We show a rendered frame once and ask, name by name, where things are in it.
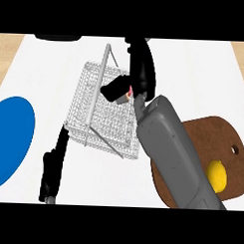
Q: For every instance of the brown wooden cutting board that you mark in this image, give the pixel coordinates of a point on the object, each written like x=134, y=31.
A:
x=223, y=137

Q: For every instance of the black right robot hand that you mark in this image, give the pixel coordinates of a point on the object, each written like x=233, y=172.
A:
x=141, y=70

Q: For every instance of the black appliance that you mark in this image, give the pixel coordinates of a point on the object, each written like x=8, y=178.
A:
x=57, y=37

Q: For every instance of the yellow lemon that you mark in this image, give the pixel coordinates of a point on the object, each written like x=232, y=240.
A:
x=216, y=176

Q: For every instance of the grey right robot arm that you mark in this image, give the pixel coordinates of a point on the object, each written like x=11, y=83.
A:
x=172, y=152

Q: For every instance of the blue plate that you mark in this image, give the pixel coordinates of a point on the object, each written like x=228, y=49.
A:
x=10, y=140

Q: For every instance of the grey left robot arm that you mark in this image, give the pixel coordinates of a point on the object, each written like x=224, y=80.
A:
x=50, y=200

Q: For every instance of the pink cupcake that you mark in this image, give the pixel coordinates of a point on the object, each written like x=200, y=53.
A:
x=129, y=93

